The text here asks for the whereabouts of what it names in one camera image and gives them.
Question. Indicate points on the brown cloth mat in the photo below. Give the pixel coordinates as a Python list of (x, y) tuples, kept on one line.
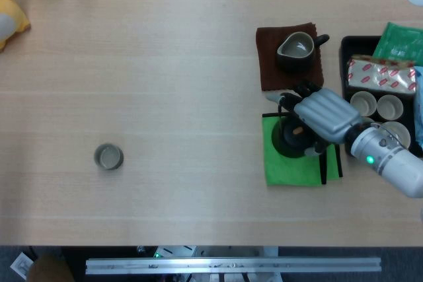
[(271, 74)]

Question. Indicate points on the white cup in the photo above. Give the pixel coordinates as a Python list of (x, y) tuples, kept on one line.
[(368, 119), (363, 103), (390, 107)]

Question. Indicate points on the white lidded tea bowl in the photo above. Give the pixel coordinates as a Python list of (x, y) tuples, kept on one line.
[(401, 131)]

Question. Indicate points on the white floor socket box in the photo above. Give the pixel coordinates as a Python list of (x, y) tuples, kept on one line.
[(21, 265)]

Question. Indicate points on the dark ceramic pitcher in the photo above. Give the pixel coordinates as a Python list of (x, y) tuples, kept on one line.
[(294, 60)]

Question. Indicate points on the green cloth with black trim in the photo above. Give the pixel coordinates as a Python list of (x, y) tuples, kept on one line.
[(287, 173)]

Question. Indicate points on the grey-green ceramic teacup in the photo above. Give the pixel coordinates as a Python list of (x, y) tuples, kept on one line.
[(108, 156)]

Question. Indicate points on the black cast-iron teapot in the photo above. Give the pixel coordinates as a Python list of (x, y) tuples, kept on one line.
[(291, 148)]

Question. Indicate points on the orange-brown seat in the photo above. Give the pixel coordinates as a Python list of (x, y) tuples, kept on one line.
[(49, 270)]

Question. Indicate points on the red white snack packet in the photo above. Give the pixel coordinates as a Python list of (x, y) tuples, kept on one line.
[(380, 75)]

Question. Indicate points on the yellow plush toy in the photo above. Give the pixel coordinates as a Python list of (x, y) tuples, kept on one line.
[(10, 14)]

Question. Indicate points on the light blue wipes pack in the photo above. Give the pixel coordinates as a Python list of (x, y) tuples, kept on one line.
[(419, 110)]

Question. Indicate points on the green tea packet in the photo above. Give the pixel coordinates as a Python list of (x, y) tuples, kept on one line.
[(396, 41)]

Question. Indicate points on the aluminium profile rail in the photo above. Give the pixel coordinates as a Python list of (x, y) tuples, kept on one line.
[(231, 265)]

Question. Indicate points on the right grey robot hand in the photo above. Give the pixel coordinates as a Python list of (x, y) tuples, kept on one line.
[(327, 113)]

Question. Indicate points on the black plastic tray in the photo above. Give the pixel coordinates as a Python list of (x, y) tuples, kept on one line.
[(360, 44)]

